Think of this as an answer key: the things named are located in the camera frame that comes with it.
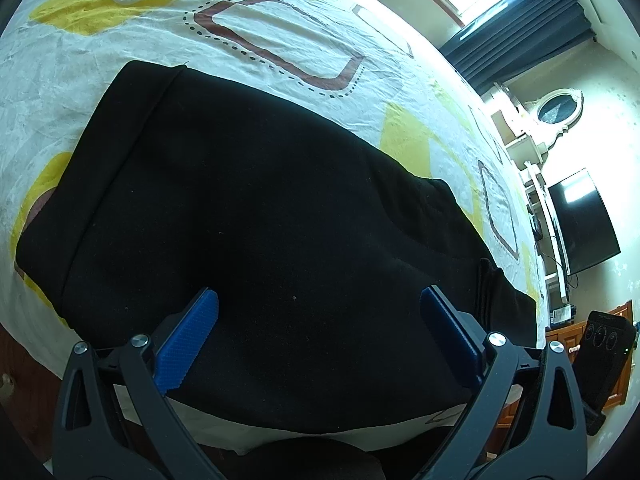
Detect black pants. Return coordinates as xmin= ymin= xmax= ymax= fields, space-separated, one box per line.
xmin=16 ymin=62 xmax=536 ymax=434

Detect white dresser with oval mirror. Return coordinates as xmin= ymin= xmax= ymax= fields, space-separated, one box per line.
xmin=490 ymin=82 xmax=584 ymax=307

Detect dark blue lower curtain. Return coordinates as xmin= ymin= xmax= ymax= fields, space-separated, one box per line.
xmin=440 ymin=0 xmax=596 ymax=94

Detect white patterned bed sheet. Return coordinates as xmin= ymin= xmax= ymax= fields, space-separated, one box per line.
xmin=0 ymin=0 xmax=549 ymax=456

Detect black wall television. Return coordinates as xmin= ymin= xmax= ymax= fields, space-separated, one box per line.
xmin=548 ymin=168 xmax=620 ymax=276

